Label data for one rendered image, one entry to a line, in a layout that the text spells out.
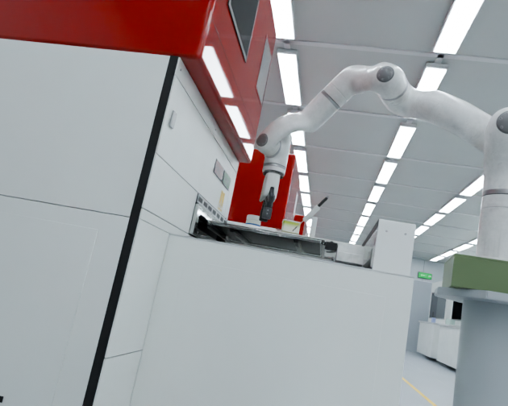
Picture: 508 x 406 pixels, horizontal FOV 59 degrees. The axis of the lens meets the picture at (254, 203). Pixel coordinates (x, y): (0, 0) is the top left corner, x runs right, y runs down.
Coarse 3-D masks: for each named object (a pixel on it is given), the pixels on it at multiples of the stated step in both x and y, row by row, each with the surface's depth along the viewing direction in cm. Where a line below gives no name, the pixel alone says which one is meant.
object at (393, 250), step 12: (384, 228) 118; (396, 228) 117; (408, 228) 117; (384, 240) 117; (396, 240) 117; (408, 240) 116; (384, 252) 116; (396, 252) 116; (408, 252) 116; (384, 264) 116; (396, 264) 115; (408, 264) 115
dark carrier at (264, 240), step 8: (224, 232) 155; (240, 232) 147; (248, 232) 144; (248, 240) 165; (256, 240) 160; (264, 240) 156; (272, 240) 152; (280, 240) 148; (288, 240) 144; (280, 248) 171; (288, 248) 166; (304, 248) 157; (312, 248) 152; (320, 248) 152
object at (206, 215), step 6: (198, 204) 138; (198, 210) 138; (204, 210) 144; (198, 216) 139; (204, 216) 145; (210, 216) 152; (192, 222) 136; (192, 228) 136; (192, 234) 138; (198, 234) 142; (204, 234) 148; (216, 240) 165; (222, 240) 179
